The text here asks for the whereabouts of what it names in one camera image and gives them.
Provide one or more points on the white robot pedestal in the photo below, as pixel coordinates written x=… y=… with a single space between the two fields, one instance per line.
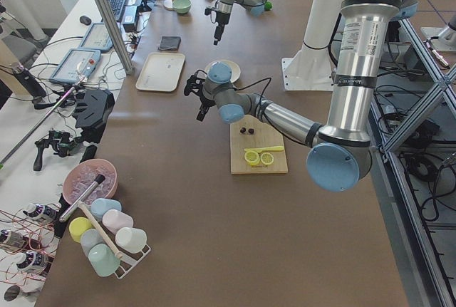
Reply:
x=310 y=68

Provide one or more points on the mint green bowl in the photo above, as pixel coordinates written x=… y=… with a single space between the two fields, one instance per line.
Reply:
x=181 y=6

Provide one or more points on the white wire cup rack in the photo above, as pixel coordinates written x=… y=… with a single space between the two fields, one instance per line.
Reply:
x=129 y=261

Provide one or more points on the cream rabbit tray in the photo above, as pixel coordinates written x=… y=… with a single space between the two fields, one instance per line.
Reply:
x=161 y=72

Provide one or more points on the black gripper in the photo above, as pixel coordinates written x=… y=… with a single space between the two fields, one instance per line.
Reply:
x=221 y=20
x=206 y=100

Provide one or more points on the grey cup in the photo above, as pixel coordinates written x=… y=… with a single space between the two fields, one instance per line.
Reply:
x=89 y=239

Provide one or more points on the grey folded cloth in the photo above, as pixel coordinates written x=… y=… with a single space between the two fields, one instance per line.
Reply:
x=169 y=43

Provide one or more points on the green lime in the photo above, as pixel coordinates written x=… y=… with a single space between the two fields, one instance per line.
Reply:
x=268 y=6

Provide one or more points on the mint green cup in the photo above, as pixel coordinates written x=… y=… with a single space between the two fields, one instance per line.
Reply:
x=103 y=260

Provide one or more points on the blue cup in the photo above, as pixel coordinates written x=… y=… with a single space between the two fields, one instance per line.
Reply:
x=101 y=205

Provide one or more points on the pink cup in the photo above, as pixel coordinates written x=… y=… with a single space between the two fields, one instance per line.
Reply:
x=114 y=220

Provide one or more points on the black keyboard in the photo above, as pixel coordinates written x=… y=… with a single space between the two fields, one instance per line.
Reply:
x=117 y=7

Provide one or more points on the pink bowl with ice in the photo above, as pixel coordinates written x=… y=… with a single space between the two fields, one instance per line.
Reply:
x=83 y=175

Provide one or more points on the wooden cutting board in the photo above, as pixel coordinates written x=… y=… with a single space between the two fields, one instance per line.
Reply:
x=264 y=136

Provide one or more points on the round wooden rack base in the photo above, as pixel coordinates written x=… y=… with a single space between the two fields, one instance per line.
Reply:
x=169 y=5

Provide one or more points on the yellow cup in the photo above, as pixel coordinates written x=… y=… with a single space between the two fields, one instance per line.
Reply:
x=78 y=227

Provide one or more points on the dark red cherries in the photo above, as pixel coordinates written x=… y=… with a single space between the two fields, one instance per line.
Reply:
x=245 y=131

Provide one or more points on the cream round plate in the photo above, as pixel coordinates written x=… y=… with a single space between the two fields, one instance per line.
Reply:
x=235 y=69

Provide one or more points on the white cup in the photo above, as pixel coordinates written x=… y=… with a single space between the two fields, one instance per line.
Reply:
x=131 y=239

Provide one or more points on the blue teach pendant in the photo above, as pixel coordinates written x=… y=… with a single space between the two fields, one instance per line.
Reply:
x=78 y=61
x=97 y=38

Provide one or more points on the yellow plastic knife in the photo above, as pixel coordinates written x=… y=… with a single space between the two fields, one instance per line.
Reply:
x=277 y=148

